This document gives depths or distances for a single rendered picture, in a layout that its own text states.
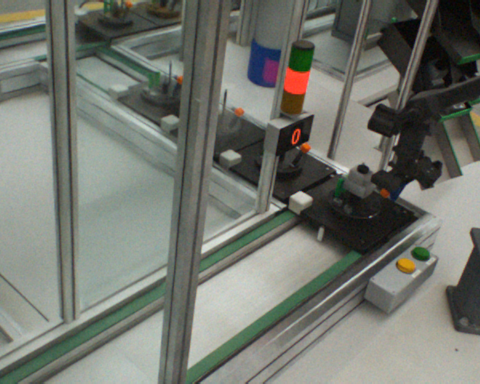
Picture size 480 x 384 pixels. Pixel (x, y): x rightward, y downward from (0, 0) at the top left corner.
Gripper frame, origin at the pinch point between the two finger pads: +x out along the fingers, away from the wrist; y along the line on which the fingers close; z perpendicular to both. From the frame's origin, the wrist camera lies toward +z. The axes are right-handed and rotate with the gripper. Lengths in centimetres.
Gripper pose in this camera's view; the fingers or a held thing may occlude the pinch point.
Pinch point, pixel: (397, 188)
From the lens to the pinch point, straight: 161.4
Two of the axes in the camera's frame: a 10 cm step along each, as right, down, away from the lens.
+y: 6.8, -3.4, 6.5
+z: 7.3, 4.5, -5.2
